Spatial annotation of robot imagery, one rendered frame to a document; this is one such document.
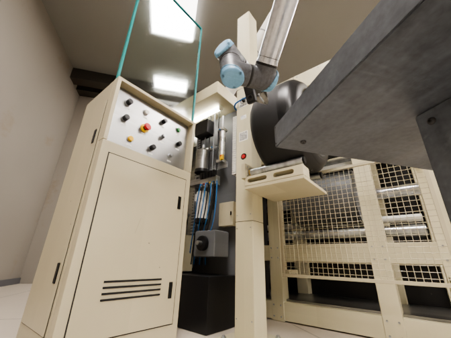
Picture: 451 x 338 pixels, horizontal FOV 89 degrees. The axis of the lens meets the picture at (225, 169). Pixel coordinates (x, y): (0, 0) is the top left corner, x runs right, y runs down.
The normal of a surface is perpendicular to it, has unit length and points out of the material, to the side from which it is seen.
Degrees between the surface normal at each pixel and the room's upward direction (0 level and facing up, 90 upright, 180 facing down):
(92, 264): 90
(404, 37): 180
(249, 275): 90
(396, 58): 180
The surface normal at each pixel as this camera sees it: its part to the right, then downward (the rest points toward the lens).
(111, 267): 0.78, -0.22
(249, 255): -0.63, -0.30
